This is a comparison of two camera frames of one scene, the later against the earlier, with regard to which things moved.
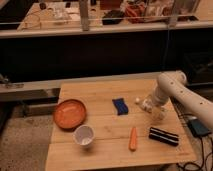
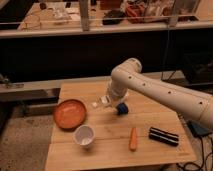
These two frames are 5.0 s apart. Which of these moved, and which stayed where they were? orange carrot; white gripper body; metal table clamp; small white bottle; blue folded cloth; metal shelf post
Moved: small white bottle; white gripper body
Stayed: orange carrot; metal shelf post; metal table clamp; blue folded cloth
